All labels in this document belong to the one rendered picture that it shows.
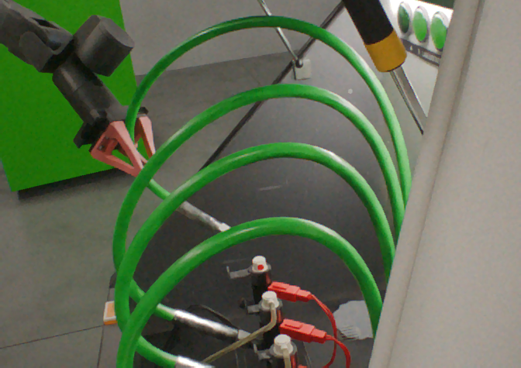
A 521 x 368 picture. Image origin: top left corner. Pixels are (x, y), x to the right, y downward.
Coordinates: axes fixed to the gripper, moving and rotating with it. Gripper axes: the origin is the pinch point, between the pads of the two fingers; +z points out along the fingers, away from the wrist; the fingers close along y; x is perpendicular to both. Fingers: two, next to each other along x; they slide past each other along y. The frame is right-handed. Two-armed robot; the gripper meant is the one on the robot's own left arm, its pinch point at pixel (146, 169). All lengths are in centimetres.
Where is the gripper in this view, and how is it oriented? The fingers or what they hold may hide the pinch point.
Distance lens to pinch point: 82.8
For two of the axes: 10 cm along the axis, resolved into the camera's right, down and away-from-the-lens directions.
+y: 5.3, -1.7, 8.3
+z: 6.3, 7.4, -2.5
